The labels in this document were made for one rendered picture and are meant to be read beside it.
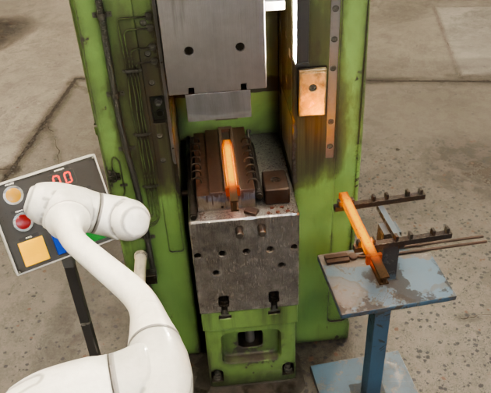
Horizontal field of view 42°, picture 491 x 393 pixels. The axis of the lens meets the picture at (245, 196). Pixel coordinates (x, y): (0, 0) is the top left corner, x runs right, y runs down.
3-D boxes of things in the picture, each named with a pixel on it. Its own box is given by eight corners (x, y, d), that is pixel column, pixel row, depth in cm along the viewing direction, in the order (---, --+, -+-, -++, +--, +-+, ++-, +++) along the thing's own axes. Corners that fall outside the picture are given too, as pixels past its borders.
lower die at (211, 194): (255, 206, 220) (254, 186, 215) (198, 211, 219) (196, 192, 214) (245, 143, 253) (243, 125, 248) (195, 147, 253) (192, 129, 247)
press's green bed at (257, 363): (297, 380, 270) (298, 304, 242) (210, 390, 269) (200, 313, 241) (280, 289, 315) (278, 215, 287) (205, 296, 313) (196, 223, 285)
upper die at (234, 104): (251, 117, 199) (250, 90, 193) (188, 122, 198) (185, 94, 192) (240, 61, 232) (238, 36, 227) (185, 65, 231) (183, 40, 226)
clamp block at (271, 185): (290, 203, 220) (290, 188, 216) (266, 205, 220) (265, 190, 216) (284, 183, 230) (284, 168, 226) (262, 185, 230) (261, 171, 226)
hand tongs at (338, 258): (482, 235, 233) (482, 233, 233) (487, 243, 230) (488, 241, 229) (323, 257, 228) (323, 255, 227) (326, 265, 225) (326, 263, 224)
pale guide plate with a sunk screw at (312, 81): (325, 115, 215) (326, 69, 204) (298, 117, 214) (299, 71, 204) (323, 111, 216) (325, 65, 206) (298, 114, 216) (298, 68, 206)
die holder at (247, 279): (298, 305, 242) (299, 213, 216) (199, 314, 240) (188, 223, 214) (279, 215, 287) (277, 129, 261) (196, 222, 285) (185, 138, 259)
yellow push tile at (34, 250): (50, 258, 193) (42, 235, 192) (26, 267, 190) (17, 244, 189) (50, 257, 195) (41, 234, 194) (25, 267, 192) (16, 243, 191)
